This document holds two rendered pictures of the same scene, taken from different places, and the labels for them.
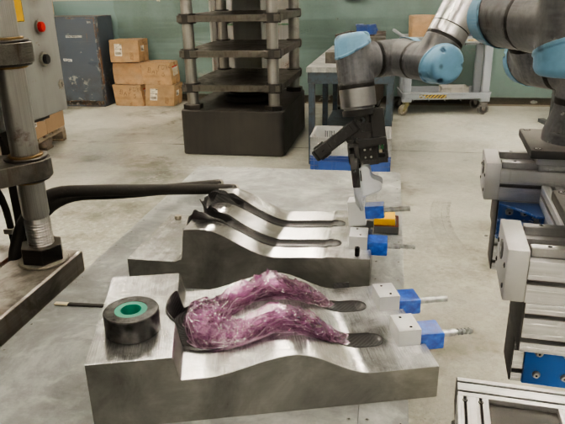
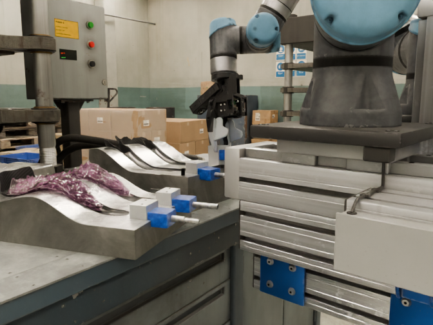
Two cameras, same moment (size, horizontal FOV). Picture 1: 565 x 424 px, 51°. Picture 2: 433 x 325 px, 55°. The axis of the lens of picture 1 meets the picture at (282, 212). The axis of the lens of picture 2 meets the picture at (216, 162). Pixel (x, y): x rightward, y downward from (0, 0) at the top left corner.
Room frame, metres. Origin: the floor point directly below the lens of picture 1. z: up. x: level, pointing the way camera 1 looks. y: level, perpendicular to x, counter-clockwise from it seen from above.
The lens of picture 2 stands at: (0.17, -0.64, 1.08)
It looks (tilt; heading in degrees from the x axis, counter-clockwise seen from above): 9 degrees down; 25
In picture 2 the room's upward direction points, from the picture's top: straight up
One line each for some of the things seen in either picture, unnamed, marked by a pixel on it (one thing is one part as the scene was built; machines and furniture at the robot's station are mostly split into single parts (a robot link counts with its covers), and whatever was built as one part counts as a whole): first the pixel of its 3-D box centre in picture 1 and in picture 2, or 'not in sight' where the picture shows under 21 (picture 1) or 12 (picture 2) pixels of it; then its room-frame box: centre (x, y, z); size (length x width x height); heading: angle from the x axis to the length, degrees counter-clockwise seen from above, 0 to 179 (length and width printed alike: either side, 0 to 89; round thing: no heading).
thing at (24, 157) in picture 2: not in sight; (28, 165); (3.41, 3.24, 0.32); 0.60 x 0.41 x 0.22; 85
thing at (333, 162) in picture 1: (351, 162); not in sight; (4.40, -0.54, 0.11); 0.61 x 0.41 x 0.22; 79
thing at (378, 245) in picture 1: (382, 245); (212, 173); (1.08, -0.20, 0.89); 0.13 x 0.05 x 0.05; 79
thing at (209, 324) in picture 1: (262, 307); (66, 180); (0.83, 0.03, 0.90); 0.26 x 0.18 x 0.08; 97
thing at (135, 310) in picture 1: (132, 319); not in sight; (0.75, 0.22, 0.93); 0.08 x 0.08 x 0.04
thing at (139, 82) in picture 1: (146, 71); (274, 131); (7.79, 1.73, 0.42); 0.86 x 0.33 x 0.83; 79
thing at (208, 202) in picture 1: (262, 218); (152, 153); (1.18, 0.04, 0.92); 0.35 x 0.16 x 0.09; 79
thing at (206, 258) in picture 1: (257, 236); (151, 168); (1.19, 0.06, 0.87); 0.50 x 0.26 x 0.14; 79
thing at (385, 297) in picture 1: (411, 300); (188, 204); (0.92, -0.23, 0.86); 0.13 x 0.05 x 0.05; 97
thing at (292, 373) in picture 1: (261, 332); (64, 200); (0.82, 0.04, 0.86); 0.50 x 0.26 x 0.11; 97
